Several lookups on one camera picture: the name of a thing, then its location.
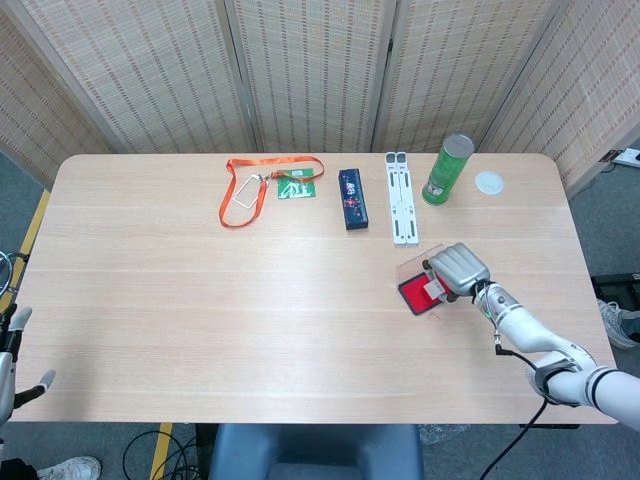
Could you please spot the green cylindrical can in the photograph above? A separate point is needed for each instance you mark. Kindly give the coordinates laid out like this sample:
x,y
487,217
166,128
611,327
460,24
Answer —
x,y
445,172

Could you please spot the green card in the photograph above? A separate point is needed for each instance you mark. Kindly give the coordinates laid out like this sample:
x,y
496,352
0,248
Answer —
x,y
296,185

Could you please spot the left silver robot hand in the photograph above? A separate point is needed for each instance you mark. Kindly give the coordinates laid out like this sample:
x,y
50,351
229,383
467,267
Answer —
x,y
7,370

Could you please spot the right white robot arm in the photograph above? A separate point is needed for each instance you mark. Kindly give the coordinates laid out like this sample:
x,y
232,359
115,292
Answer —
x,y
530,340

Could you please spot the black equipment base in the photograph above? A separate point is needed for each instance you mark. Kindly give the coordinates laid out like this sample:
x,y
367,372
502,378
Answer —
x,y
617,285

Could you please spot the red ink pad clear lid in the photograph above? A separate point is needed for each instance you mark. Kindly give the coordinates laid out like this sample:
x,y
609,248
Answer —
x,y
412,295

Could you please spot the dark blue rectangular box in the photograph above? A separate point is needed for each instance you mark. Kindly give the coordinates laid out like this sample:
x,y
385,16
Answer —
x,y
354,200

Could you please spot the blue grey chair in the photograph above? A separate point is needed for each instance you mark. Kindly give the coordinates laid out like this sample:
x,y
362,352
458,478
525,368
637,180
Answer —
x,y
315,452

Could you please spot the woven folding screen panel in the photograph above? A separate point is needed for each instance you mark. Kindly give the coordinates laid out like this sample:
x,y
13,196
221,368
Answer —
x,y
450,65
30,100
150,75
585,90
310,75

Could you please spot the white sneaker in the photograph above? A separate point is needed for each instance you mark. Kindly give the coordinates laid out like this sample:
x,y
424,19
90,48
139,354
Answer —
x,y
70,469
616,325

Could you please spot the white power strip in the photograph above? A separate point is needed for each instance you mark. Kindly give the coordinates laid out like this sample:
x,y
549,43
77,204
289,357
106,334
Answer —
x,y
625,157

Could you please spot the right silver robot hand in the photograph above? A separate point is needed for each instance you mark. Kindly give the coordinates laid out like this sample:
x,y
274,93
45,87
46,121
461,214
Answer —
x,y
460,270

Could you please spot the white folding laptop stand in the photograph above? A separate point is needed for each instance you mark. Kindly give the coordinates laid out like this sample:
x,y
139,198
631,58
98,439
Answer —
x,y
402,200

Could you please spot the clear badge holder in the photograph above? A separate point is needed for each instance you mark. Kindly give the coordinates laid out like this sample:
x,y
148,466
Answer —
x,y
248,192

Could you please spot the small red stamp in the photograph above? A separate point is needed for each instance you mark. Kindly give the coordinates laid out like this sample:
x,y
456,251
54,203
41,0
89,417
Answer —
x,y
434,289

